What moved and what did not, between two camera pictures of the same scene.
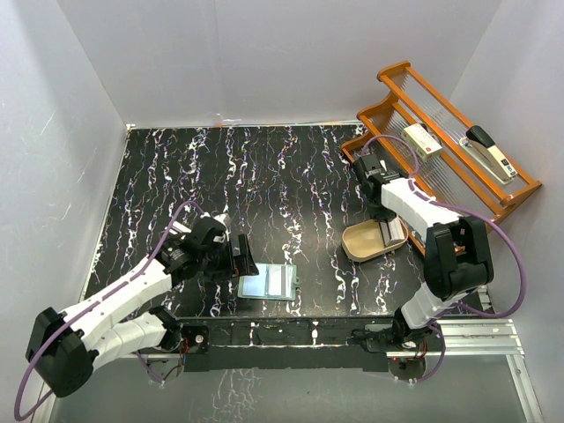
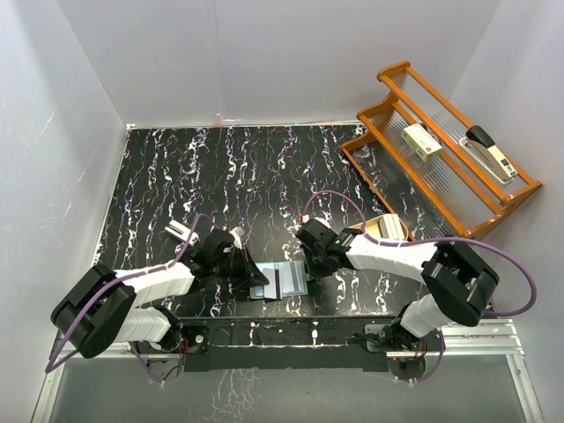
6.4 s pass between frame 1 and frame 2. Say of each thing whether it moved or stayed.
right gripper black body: moved
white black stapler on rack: stayed
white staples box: stayed
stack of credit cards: stayed
